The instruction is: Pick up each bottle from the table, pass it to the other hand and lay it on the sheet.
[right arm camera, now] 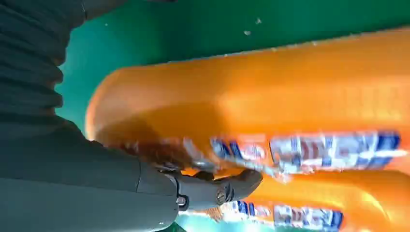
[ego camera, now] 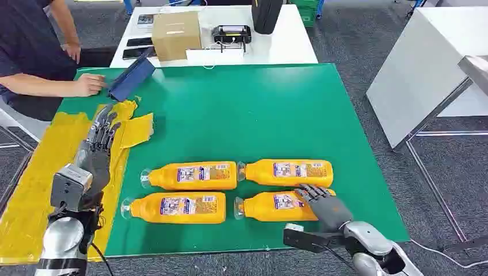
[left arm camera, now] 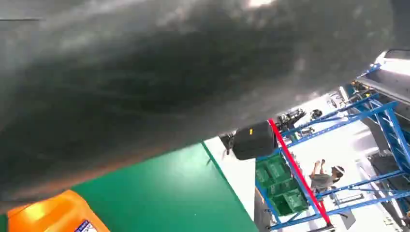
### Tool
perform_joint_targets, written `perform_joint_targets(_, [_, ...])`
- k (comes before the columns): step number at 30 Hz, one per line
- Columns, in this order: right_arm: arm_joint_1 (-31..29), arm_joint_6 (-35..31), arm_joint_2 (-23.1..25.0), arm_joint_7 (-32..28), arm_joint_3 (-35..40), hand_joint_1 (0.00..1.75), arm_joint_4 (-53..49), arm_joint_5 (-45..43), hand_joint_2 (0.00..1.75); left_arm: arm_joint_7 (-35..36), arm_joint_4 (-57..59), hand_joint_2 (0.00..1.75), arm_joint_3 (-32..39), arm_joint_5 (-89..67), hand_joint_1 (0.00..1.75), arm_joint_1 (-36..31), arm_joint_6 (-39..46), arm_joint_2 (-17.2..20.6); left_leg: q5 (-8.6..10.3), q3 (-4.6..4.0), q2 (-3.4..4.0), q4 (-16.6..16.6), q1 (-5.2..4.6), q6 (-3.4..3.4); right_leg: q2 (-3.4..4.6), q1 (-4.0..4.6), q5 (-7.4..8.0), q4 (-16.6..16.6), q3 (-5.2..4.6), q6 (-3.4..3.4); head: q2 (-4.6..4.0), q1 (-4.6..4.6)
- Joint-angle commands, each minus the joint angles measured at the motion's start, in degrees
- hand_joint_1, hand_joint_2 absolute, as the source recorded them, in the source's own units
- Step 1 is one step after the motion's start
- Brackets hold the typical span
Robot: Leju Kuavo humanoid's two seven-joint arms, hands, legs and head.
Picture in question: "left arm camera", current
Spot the grey conveyor beam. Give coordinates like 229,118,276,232
355,69,410,106

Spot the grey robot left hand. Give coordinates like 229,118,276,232
0,0,410,214

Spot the red metal bar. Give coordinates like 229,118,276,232
267,118,333,227

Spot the green table mat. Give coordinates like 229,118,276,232
0,142,260,232

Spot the blue metal rack frame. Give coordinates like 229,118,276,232
254,62,410,231

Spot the green plastic crate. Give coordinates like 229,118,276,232
267,179,310,217
255,153,293,189

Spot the black machine equipment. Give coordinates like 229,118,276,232
277,109,307,132

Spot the orange drink bottle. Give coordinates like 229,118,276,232
7,189,111,232

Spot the black hard case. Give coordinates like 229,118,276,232
232,121,278,161

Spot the person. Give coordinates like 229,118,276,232
309,159,346,195

